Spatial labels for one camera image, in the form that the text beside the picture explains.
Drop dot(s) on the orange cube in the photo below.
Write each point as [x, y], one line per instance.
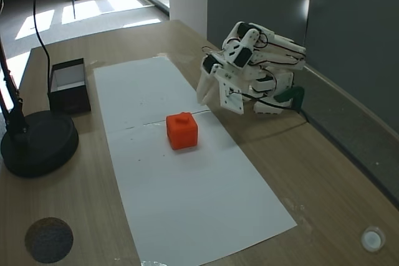
[182, 133]

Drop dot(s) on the white paper sheet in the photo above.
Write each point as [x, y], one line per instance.
[140, 91]
[193, 200]

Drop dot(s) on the green table clamp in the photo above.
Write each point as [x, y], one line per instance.
[291, 94]

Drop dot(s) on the black desk lamp stand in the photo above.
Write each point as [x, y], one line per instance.
[40, 144]

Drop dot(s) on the round white table cap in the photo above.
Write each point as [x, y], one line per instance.
[373, 238]

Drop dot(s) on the dark brown open box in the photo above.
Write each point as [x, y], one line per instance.
[70, 97]

